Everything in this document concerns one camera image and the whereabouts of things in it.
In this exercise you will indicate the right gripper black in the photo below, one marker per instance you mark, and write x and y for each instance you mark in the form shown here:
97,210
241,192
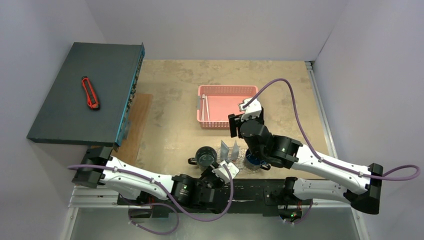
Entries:
234,125

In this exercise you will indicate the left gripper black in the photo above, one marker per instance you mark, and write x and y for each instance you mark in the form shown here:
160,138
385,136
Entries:
209,172

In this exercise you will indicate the pink plastic basket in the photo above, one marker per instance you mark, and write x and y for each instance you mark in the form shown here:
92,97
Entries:
223,100

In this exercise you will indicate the dark green mug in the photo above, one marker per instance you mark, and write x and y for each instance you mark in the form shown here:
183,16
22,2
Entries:
204,157

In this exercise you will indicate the white toothpaste tube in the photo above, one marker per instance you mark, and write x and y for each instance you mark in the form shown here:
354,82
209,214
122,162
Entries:
224,151

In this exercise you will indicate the red cap toothpaste tube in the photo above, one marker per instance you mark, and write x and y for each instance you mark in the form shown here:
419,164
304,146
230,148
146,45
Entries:
235,152

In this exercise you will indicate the white toothbrush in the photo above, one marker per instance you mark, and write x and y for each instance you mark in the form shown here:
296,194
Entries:
205,115

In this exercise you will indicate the clear textured oval tray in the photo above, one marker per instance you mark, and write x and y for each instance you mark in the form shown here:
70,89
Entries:
238,158

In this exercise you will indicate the dark blue cup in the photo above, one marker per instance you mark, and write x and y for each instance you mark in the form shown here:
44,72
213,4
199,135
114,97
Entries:
253,163

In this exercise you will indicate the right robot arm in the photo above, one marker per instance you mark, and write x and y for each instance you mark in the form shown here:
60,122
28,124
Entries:
357,185

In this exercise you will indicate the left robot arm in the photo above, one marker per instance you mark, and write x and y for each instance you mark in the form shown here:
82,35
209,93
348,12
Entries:
100,168

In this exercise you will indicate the red utility knife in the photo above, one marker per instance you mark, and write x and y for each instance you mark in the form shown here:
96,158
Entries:
91,96

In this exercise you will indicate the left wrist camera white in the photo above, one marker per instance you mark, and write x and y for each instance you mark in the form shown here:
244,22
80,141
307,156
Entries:
226,171

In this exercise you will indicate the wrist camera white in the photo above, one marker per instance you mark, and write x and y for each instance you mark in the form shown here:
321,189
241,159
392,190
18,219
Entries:
252,111
226,171

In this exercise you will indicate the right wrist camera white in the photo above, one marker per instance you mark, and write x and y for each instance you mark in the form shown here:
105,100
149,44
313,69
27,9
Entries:
252,111

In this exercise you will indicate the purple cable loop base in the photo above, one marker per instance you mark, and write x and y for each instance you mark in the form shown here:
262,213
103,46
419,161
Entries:
156,218

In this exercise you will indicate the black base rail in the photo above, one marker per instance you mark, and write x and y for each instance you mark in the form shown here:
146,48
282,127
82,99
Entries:
268,197

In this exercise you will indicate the dark grey network switch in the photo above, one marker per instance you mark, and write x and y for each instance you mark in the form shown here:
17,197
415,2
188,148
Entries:
65,118

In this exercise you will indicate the aluminium frame rail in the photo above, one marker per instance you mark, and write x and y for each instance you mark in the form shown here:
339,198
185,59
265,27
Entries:
359,223

